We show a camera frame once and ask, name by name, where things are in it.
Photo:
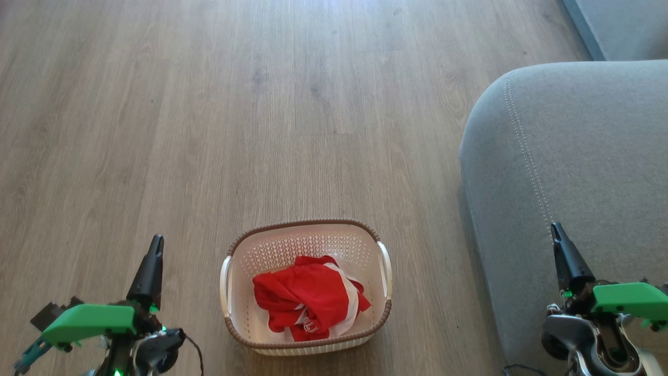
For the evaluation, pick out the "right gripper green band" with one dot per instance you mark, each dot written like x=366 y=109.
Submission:
x=631 y=300

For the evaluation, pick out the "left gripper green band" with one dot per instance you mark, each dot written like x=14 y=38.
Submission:
x=88 y=318

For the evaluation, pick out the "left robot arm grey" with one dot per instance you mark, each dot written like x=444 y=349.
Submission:
x=156 y=350

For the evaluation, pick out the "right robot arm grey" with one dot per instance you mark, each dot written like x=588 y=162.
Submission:
x=566 y=331

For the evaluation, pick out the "grey fabric sofa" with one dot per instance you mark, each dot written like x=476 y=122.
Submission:
x=574 y=156

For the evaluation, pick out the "white plastic laundry basket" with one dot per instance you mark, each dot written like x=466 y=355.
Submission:
x=292 y=245

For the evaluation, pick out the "red and white garment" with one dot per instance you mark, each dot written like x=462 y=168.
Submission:
x=313 y=287

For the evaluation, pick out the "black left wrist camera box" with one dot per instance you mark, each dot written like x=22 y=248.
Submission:
x=49 y=312

